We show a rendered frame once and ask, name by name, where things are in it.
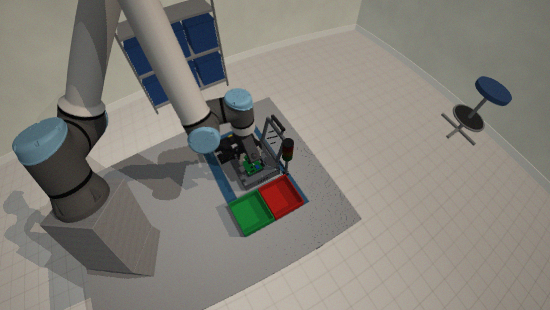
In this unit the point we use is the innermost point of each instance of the green circuit board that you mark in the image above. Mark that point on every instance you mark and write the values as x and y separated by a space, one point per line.
251 167

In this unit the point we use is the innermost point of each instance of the red bin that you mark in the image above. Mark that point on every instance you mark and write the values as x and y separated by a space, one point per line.
280 196

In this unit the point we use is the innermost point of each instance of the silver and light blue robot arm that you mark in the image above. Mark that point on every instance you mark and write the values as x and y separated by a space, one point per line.
55 155

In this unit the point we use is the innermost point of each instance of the green bin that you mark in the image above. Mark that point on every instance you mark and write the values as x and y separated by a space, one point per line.
251 211

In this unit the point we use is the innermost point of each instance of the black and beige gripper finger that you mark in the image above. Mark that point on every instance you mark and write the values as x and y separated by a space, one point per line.
240 156
259 147

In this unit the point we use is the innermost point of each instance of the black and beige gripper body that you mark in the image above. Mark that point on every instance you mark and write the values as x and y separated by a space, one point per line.
238 140

